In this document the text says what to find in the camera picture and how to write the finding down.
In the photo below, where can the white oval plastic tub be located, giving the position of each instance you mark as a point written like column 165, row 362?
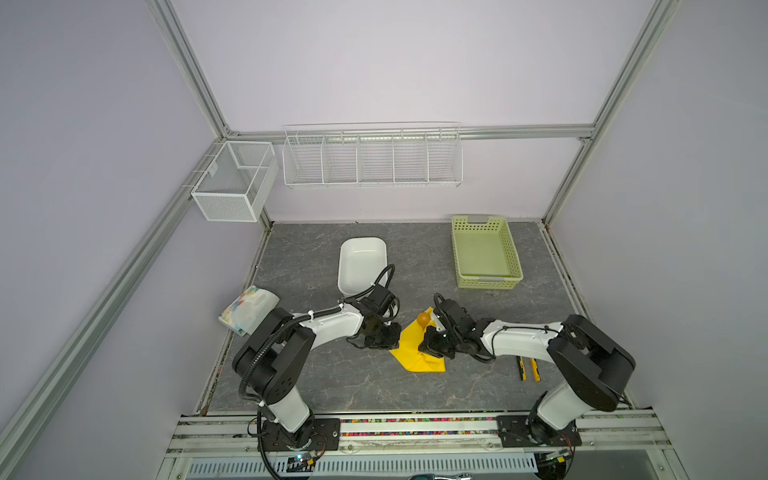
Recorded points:
column 361, row 260

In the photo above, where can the yellow paper napkin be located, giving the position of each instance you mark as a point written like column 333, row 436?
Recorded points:
column 407, row 353

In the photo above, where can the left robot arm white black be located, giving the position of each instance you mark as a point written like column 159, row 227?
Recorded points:
column 271, row 361

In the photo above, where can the yellow black pliers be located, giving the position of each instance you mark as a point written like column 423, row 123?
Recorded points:
column 528, row 369

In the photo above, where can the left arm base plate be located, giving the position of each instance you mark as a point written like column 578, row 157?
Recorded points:
column 315, row 434

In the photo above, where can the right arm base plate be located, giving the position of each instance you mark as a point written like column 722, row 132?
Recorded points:
column 518, row 430

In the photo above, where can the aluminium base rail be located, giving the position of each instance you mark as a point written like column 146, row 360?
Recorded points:
column 358, row 434

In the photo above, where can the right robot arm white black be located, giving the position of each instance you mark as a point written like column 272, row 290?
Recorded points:
column 594, row 367

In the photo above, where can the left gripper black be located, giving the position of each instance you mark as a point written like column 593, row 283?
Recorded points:
column 392, row 341

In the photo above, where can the white mesh box basket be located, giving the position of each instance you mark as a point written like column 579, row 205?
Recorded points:
column 236, row 183

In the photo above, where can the orange plastic spoon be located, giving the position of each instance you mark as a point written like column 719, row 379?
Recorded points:
column 424, row 319

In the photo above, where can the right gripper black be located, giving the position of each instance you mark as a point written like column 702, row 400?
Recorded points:
column 428, row 345

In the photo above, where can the green perforated plastic basket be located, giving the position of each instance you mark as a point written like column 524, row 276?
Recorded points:
column 485, row 255

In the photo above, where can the white wire wall rack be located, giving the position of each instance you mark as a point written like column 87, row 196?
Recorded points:
column 386, row 154

